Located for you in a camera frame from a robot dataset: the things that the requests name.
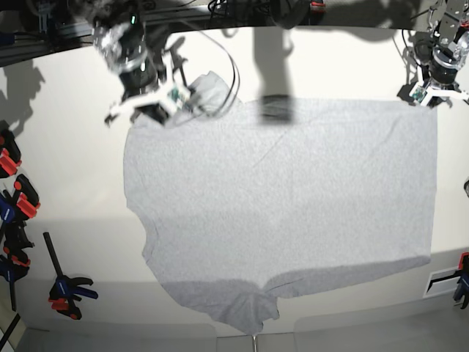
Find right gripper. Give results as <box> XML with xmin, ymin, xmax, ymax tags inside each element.
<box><xmin>119</xmin><ymin>62</ymin><xmax>169</xmax><ymax>125</ymax></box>

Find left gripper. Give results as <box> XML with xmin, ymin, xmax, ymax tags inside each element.
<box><xmin>429</xmin><ymin>51</ymin><xmax>460</xmax><ymax>86</ymax></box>

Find grey T-shirt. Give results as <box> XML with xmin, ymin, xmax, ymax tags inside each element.
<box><xmin>123</xmin><ymin>71</ymin><xmax>440</xmax><ymax>334</ymax></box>

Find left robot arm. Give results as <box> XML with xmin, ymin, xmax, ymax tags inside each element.
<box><xmin>427</xmin><ymin>0</ymin><xmax>468</xmax><ymax>86</ymax></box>

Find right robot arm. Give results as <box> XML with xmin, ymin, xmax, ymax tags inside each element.
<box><xmin>70</xmin><ymin>1</ymin><xmax>168</xmax><ymax>101</ymax></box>

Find orange black clamp upper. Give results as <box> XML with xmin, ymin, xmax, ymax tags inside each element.
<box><xmin>1</xmin><ymin>128</ymin><xmax>22</xmax><ymax>179</ymax></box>

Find orange black clamp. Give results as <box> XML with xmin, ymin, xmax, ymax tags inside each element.
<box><xmin>13</xmin><ymin>174</ymin><xmax>40</xmax><ymax>221</ymax></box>
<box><xmin>1</xmin><ymin>128</ymin><xmax>22</xmax><ymax>179</ymax></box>

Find orange black clamp lower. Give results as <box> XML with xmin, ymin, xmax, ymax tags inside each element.
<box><xmin>13</xmin><ymin>174</ymin><xmax>40</xmax><ymax>221</ymax></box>

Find blue bar clamp left edge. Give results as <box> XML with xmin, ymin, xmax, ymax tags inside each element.
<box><xmin>1</xmin><ymin>190</ymin><xmax>18</xmax><ymax>236</ymax></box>

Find blue black bar clamp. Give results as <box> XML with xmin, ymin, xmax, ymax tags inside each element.
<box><xmin>43</xmin><ymin>232</ymin><xmax>98</xmax><ymax>320</ymax></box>

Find blue clamp right edge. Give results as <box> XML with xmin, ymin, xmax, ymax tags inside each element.
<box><xmin>453</xmin><ymin>252</ymin><xmax>469</xmax><ymax>309</ymax></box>

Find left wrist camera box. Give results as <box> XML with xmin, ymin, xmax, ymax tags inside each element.
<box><xmin>409</xmin><ymin>82</ymin><xmax>431</xmax><ymax>106</ymax></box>

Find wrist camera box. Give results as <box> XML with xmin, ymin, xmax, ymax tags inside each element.
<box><xmin>409</xmin><ymin>82</ymin><xmax>431</xmax><ymax>106</ymax></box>
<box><xmin>167</xmin><ymin>85</ymin><xmax>191</xmax><ymax>114</ymax></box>

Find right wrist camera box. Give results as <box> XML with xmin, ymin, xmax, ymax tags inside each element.
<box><xmin>167</xmin><ymin>85</ymin><xmax>191</xmax><ymax>114</ymax></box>

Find black camera cable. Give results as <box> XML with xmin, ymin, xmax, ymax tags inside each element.
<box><xmin>171</xmin><ymin>27</ymin><xmax>241</xmax><ymax>124</ymax></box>

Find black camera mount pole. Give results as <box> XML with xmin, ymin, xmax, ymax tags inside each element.
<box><xmin>270</xmin><ymin>0</ymin><xmax>310</xmax><ymax>30</ymax></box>

